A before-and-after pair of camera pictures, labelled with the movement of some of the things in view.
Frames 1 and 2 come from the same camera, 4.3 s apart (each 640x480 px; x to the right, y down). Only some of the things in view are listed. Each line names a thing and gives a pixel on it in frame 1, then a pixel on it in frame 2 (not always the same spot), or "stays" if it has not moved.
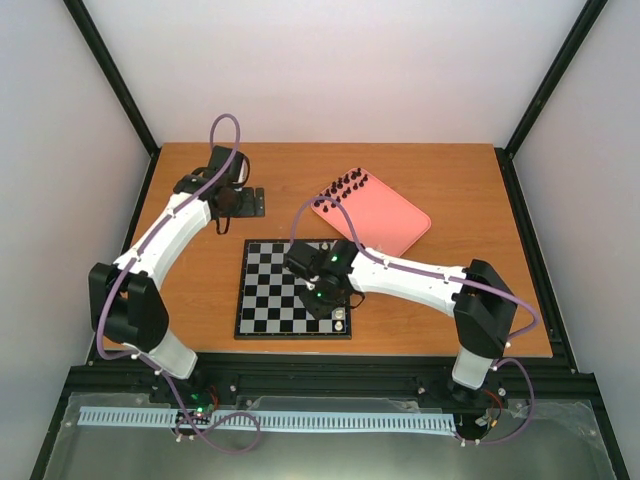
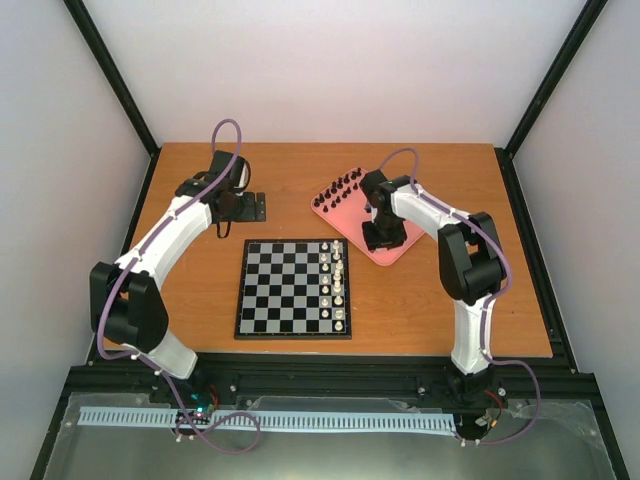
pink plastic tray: [382, 220] stays
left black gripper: [260, 203] stays
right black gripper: [317, 310] to [372, 240]
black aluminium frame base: [329, 415] stays
